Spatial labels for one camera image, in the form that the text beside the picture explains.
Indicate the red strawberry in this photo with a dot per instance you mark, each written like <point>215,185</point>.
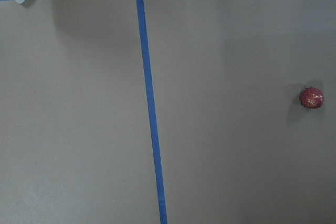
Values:
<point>311,98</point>

